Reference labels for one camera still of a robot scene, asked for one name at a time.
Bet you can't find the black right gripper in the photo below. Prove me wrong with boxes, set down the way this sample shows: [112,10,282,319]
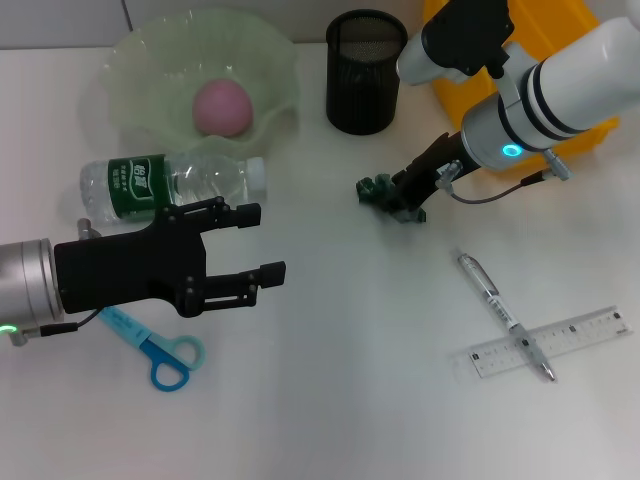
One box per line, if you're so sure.
[391,132,474,217]

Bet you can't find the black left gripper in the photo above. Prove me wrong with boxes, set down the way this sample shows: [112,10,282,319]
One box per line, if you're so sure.
[53,196,287,319]

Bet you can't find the green plastic wrapper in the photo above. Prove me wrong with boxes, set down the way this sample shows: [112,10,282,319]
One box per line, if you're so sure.
[354,173,428,225]

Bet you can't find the green label water bottle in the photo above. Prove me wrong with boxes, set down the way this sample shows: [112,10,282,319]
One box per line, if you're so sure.
[79,153,269,226]

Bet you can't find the pink peach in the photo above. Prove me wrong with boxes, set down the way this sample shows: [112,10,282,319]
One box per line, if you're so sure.
[192,78,255,139]

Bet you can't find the blue scissors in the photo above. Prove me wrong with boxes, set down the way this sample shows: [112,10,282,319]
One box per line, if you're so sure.
[97,305,207,392]

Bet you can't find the black mesh pen holder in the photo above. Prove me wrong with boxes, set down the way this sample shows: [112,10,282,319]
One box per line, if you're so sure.
[325,10,409,135]

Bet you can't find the clear ballpoint pen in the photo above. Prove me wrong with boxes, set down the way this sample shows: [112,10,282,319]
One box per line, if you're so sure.
[457,252,557,383]

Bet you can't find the green glass fruit plate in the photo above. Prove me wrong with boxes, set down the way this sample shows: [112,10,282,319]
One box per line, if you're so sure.
[79,9,301,162]

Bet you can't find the transparent plastic ruler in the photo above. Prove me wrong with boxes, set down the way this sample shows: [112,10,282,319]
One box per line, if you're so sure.
[458,305,632,381]

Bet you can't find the yellow plastic bin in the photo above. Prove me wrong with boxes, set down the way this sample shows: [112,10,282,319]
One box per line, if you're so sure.
[418,0,621,174]

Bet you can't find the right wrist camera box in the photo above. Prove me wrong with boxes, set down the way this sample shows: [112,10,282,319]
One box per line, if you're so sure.
[397,0,516,87]

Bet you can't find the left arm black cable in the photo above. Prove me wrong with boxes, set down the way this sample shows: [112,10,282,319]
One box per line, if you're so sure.
[37,307,106,337]

